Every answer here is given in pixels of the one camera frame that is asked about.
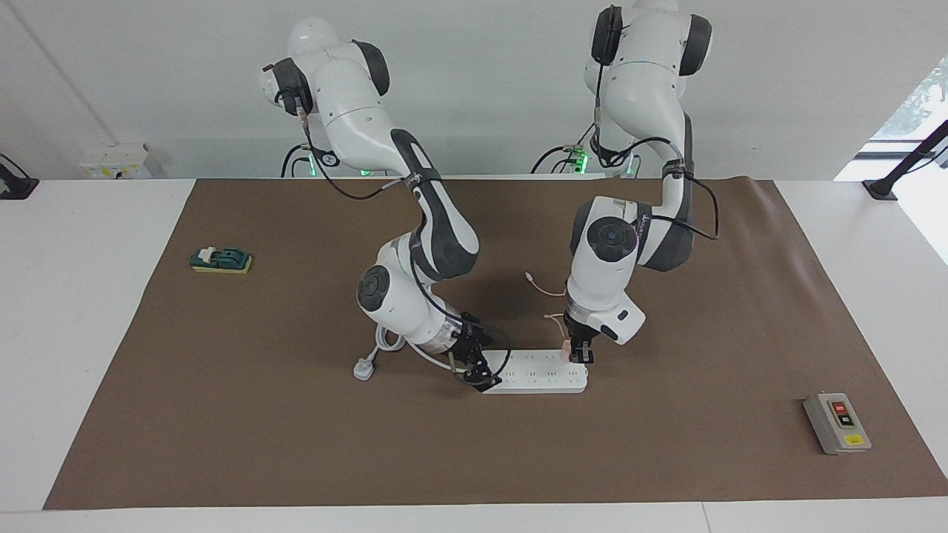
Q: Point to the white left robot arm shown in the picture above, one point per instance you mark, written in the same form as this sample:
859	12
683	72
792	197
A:
637	89

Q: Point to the black table clamp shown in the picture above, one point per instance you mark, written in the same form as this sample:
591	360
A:
15	189

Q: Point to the green knife switch yellow base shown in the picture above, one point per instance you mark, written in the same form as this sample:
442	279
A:
222	259

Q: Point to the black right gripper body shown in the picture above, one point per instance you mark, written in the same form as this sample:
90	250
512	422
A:
468	344

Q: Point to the black angled stand with base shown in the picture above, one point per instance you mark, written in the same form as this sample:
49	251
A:
881	189

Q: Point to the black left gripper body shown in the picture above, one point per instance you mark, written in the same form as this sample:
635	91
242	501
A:
578	329

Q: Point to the white power strip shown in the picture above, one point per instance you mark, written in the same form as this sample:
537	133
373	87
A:
541	377

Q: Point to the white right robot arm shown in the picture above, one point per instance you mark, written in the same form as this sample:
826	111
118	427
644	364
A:
348	96

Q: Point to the white wall socket box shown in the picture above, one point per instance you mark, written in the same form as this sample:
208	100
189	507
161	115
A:
111	163

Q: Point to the brown paper table mat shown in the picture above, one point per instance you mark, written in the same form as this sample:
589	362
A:
296	444

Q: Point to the bright window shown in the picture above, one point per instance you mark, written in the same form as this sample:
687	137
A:
918	104

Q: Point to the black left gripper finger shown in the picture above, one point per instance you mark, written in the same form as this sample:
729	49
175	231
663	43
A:
588	354
575	352

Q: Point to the pink charger adapter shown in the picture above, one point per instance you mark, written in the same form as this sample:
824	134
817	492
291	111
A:
566	349

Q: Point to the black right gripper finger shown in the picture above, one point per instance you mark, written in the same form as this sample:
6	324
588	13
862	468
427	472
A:
485	382
484	368

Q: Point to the grey on-off switch box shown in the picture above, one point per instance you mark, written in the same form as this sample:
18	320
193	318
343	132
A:
833	426

